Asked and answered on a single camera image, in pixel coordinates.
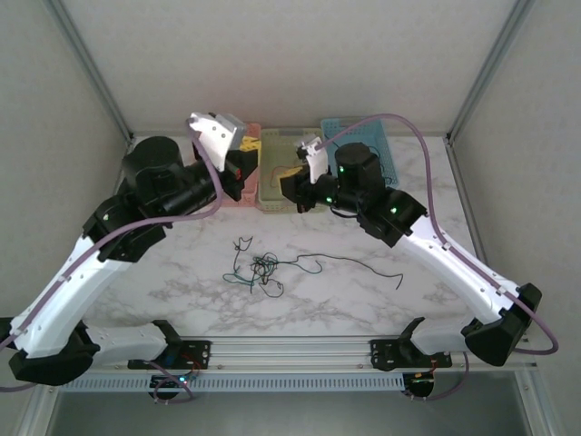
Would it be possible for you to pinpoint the thin orange wire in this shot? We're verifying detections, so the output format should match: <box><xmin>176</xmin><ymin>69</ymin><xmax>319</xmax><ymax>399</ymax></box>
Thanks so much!
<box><xmin>267</xmin><ymin>165</ymin><xmax>296</xmax><ymax>188</ymax></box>

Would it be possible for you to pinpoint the long dark green wire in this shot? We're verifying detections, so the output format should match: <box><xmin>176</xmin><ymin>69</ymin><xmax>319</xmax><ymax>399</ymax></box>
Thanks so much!
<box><xmin>271</xmin><ymin>252</ymin><xmax>405</xmax><ymax>291</ymax></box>

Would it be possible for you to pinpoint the thin green wire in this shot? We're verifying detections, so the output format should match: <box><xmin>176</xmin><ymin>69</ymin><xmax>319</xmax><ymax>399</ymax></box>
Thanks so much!
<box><xmin>222</xmin><ymin>235</ymin><xmax>256</xmax><ymax>291</ymax></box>

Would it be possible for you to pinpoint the pink plastic basket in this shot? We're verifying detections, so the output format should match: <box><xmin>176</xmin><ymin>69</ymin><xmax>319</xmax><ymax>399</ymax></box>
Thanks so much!
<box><xmin>216</xmin><ymin>121</ymin><xmax>262</xmax><ymax>209</ymax></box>

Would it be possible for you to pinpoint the green plastic basket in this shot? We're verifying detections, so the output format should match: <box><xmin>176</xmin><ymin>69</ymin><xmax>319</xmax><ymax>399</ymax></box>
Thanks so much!
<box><xmin>257</xmin><ymin>126</ymin><xmax>328</xmax><ymax>215</ymax></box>

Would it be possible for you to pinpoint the blue plastic basket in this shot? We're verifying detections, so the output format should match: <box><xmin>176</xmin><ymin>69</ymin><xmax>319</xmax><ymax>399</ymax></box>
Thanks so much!
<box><xmin>320</xmin><ymin>115</ymin><xmax>401</xmax><ymax>187</ymax></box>

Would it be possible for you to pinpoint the aluminium table leg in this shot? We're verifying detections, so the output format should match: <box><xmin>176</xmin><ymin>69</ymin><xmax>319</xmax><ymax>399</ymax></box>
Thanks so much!
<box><xmin>25</xmin><ymin>385</ymin><xmax>63</xmax><ymax>436</ymax></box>
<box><xmin>515</xmin><ymin>370</ymin><xmax>564</xmax><ymax>436</ymax></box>

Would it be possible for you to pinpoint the aluminium frame post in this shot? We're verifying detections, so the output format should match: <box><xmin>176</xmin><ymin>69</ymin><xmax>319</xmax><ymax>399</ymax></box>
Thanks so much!
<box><xmin>44</xmin><ymin>0</ymin><xmax>136</xmax><ymax>143</ymax></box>
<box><xmin>446</xmin><ymin>0</ymin><xmax>537</xmax><ymax>142</ymax></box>

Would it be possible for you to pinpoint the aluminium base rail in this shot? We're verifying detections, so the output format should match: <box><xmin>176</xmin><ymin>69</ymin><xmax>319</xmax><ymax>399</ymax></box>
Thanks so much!
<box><xmin>47</xmin><ymin>334</ymin><xmax>536</xmax><ymax>372</ymax></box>

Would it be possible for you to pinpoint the slotted light blue cable duct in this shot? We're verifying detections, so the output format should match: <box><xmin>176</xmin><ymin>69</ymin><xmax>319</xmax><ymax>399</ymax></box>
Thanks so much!
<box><xmin>61</xmin><ymin>374</ymin><xmax>406</xmax><ymax>392</ymax></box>

